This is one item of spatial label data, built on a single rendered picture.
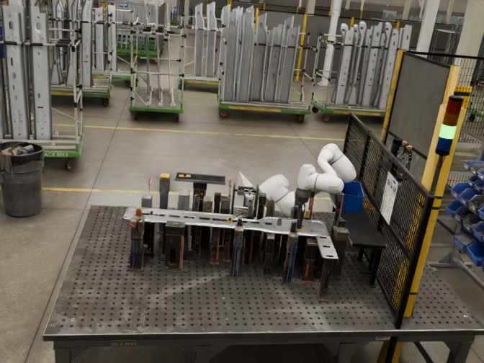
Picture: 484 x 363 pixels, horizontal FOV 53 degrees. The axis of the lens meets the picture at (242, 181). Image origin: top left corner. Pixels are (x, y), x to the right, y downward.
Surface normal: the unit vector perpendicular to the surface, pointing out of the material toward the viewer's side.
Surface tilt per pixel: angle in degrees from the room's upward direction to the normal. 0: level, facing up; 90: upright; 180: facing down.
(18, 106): 87
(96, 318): 0
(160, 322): 0
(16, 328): 0
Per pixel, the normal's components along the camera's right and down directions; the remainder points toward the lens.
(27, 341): 0.09, -0.93
